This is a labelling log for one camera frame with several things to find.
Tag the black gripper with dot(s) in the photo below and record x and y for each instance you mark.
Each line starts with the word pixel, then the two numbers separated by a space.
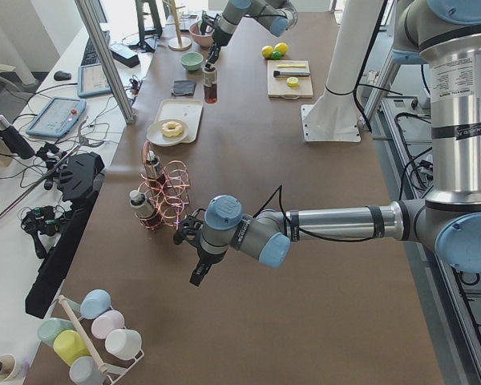
pixel 215 45
pixel 205 257

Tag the tea bottle top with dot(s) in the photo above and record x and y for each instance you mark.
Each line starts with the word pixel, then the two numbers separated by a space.
pixel 210 84

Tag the tea bottle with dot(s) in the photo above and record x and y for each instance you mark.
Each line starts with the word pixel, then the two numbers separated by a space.
pixel 210 84
pixel 152 166
pixel 144 209

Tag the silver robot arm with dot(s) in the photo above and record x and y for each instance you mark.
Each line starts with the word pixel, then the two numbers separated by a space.
pixel 274 16
pixel 447 36

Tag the cream tray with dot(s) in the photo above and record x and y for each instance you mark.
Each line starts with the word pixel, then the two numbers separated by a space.
pixel 186 110

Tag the tea bottle front left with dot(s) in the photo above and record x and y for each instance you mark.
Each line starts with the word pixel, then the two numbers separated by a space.
pixel 144 209

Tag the tea bottle front right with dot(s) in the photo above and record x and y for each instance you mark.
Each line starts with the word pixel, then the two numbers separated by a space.
pixel 152 166

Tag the green bowl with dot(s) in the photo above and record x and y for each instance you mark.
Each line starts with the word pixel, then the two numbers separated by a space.
pixel 192 61

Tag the pink bowl with ice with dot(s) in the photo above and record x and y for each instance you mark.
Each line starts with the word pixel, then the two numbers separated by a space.
pixel 203 40

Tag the wooden cup stand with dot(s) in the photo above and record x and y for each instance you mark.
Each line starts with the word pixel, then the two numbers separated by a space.
pixel 179 42

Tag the grey folded cloth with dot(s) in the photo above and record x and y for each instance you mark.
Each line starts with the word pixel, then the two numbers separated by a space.
pixel 183 87

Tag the yellow lemon lower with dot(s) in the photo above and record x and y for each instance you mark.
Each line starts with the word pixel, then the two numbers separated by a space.
pixel 267 51

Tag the yellow lemon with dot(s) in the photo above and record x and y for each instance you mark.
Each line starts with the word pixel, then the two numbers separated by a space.
pixel 282 48
pixel 267 51

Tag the green lime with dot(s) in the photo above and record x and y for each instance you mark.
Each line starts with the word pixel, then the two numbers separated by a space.
pixel 276 55

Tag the steel muddler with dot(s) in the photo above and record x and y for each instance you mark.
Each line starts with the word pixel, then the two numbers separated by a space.
pixel 286 74

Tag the yellow plastic knife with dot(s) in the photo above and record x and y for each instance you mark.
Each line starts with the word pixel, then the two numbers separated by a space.
pixel 292 65

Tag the wooden cutting board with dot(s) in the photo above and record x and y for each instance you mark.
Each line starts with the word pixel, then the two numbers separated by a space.
pixel 277 87

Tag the yellow lemon upper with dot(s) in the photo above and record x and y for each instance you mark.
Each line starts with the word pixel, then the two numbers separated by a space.
pixel 282 48

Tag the donut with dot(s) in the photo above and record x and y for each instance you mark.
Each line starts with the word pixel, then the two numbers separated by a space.
pixel 172 128

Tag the half lemon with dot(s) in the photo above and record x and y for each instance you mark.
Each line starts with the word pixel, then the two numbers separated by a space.
pixel 292 81

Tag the white plate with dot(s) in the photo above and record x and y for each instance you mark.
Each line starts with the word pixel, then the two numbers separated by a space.
pixel 154 134

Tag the pink cup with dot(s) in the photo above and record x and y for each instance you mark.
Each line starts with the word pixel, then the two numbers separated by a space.
pixel 104 324

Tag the white cup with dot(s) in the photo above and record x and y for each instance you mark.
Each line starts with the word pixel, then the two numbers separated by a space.
pixel 124 344

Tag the blue cup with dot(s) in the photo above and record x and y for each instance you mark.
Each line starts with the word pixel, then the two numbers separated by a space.
pixel 95 303

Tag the black keyboard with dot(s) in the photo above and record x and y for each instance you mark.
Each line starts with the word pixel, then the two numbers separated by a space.
pixel 90 55

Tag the blue teach pendant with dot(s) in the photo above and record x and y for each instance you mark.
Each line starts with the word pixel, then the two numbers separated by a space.
pixel 57 118
pixel 92 81

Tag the yellow cup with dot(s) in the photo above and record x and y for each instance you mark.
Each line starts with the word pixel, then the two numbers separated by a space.
pixel 69 346

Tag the computer mouse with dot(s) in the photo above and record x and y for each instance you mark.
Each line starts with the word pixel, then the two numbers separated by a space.
pixel 62 76

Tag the grey cup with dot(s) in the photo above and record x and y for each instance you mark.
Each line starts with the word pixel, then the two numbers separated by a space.
pixel 84 371

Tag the green cup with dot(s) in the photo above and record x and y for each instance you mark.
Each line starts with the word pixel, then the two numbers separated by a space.
pixel 50 329

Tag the black thermos bottle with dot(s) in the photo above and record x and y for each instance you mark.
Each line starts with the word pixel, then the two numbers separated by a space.
pixel 16 143

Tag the paper cup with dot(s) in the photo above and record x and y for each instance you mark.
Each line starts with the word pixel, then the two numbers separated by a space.
pixel 12 368

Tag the copper wire bottle rack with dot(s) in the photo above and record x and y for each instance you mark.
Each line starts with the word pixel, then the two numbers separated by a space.
pixel 169 193

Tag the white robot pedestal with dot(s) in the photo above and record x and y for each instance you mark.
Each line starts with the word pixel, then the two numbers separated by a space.
pixel 334 116

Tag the white wire cup rack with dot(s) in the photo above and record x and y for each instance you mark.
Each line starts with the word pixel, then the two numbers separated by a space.
pixel 113 368

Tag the aluminium frame post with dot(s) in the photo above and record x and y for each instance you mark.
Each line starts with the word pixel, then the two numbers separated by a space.
pixel 90 20

